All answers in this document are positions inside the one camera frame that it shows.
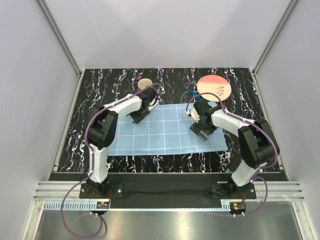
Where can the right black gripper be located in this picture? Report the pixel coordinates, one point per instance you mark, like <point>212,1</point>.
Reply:
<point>196,128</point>

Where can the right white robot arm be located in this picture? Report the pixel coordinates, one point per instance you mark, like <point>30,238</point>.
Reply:
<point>258,147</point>

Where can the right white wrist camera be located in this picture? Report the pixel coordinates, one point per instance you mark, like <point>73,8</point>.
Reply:
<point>193,114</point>

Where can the grey cable duct rail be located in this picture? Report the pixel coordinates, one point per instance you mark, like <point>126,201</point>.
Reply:
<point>118,205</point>

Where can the orange ceramic mug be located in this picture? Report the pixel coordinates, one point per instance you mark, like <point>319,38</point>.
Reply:
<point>143,83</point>

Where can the blue plastic knife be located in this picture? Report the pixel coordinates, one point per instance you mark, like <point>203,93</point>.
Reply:
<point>192,92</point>

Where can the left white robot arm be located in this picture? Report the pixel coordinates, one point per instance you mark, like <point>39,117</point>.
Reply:
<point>101,129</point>

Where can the pink and cream plate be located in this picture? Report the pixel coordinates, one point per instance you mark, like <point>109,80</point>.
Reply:
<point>214,84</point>

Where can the left aluminium frame post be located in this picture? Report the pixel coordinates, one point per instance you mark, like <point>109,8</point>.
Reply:
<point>58,35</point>

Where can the aluminium frame post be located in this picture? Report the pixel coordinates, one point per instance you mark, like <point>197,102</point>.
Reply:
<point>276,33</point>
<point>58,35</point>

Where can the right aluminium frame post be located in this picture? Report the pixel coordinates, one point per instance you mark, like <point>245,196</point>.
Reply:
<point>276,33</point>

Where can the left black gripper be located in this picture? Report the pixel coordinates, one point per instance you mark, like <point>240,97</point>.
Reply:
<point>137,118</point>

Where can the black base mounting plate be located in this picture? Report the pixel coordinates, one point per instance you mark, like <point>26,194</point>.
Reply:
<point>213,185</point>

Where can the blue checked cloth napkin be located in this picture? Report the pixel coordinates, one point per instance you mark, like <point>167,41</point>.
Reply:
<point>165,131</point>

